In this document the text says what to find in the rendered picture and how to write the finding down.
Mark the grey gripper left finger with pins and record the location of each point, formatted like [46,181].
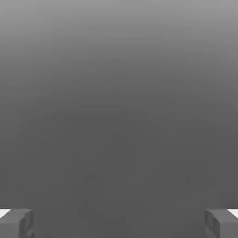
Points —
[13,225]

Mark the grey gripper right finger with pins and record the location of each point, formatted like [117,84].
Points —
[225,225]

